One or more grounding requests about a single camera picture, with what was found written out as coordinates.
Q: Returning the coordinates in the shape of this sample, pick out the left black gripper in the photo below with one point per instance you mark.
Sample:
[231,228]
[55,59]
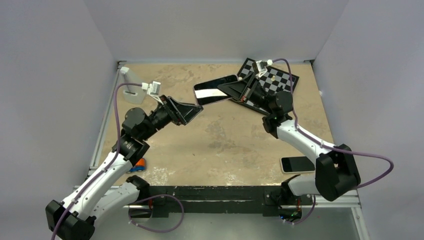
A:
[186,111]

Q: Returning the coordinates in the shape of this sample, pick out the white dispenser stand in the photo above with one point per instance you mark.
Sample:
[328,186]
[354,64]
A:
[134,94]

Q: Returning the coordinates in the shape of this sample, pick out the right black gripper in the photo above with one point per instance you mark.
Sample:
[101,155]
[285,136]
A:
[241,90]

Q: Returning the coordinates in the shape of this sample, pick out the black white chessboard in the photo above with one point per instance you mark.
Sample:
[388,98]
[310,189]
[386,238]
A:
[282,78]

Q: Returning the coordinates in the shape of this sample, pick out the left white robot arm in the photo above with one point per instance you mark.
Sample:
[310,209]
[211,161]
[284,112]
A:
[78,215]

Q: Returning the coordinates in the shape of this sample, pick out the phone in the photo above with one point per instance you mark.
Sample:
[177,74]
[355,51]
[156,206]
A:
[207,92]
[296,164]

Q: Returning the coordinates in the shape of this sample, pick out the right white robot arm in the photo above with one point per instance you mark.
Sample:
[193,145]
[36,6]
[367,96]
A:
[336,171]

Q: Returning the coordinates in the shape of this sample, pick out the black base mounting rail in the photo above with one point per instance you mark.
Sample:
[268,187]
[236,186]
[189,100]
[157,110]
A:
[265,200]

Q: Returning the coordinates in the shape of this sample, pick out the aluminium frame rail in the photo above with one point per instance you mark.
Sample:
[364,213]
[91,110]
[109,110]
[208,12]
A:
[352,197]

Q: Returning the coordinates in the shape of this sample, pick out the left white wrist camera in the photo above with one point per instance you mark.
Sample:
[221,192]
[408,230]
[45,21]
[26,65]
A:
[153,90]

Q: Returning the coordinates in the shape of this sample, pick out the colourful toy car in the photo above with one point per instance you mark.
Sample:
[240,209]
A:
[139,166]

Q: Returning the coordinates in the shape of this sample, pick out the phone in white case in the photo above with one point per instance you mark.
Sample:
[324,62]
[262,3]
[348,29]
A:
[296,164]

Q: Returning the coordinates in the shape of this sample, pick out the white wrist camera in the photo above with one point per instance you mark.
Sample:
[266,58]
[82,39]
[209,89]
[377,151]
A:
[260,67]
[153,90]

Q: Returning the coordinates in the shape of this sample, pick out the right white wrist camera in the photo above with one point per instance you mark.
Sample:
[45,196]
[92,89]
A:
[260,67]

